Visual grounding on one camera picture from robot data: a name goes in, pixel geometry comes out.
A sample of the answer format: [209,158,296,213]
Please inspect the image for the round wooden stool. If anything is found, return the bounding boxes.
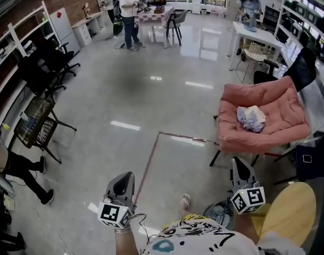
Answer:
[251,181,317,247]

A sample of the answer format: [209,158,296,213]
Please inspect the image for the white desk with drawers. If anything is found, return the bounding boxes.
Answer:
[71,11,106,47]

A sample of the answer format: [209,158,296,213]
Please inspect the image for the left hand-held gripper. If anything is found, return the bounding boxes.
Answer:
[97,172,137,230]

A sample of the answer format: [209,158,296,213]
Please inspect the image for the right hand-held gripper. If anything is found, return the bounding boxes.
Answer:
[229,157,266,215]

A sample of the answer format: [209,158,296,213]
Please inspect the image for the person's foot in sandal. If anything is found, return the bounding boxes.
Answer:
[179,193,192,213]

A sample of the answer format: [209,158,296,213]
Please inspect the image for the pink cushioned folding chair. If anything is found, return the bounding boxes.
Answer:
[209,75,312,167]

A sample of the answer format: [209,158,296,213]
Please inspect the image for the grey dining chair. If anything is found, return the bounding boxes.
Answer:
[165,9,188,46]

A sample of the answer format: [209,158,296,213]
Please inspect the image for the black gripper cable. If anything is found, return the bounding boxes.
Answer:
[130,212,157,244]

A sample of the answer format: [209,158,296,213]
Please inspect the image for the white table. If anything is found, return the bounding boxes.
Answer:
[228,21,284,72]

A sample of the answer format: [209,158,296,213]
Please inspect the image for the white wire chair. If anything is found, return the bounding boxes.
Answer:
[241,42,275,82]

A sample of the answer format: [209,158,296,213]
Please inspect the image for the black green bag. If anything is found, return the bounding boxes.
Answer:
[112,16,123,37]

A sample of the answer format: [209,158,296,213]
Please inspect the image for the white cabinet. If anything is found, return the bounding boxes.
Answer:
[49,7,81,55]

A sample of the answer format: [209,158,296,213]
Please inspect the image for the white clothes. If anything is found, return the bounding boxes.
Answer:
[243,105,267,123]

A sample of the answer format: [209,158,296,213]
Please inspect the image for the black mesh office chair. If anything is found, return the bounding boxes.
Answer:
[253,47,317,92]

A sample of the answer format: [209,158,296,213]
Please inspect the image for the blue cloth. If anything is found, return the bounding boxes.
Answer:
[243,17,257,33]

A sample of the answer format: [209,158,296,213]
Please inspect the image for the white storage rack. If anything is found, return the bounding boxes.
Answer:
[272,0,324,73]

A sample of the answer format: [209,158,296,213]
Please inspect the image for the white wall shelf unit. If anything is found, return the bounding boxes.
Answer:
[0,0,62,148]

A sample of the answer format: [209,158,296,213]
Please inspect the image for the round white mesh basket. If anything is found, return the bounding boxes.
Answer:
[203,199,236,231]

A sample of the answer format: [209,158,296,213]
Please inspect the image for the white printed t-shirt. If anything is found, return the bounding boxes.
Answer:
[139,213,308,255]

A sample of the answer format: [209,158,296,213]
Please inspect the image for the row of dark storage bins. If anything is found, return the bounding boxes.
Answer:
[277,0,324,62]

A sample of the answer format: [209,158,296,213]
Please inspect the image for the black mesh folding chair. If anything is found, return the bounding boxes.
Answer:
[14,96,78,165]

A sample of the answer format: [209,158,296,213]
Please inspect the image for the person's left forearm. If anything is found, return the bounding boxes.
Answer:
[114,226,140,255]

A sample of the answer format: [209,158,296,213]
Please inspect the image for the black box with white square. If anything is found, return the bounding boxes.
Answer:
[294,134,324,182]

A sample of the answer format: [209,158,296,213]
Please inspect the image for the pink checkered table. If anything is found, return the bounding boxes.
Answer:
[135,5,176,49]

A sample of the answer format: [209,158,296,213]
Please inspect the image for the person's right forearm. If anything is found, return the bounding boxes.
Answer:
[233,211,259,247]

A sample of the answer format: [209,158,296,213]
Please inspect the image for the lavender clothes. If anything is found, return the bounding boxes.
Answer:
[236,106,266,133]

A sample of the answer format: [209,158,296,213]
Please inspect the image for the black equipment pile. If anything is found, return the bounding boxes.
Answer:
[0,166,27,255]

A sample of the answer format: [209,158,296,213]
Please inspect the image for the desk lamp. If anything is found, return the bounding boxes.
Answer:
[81,2,92,20]

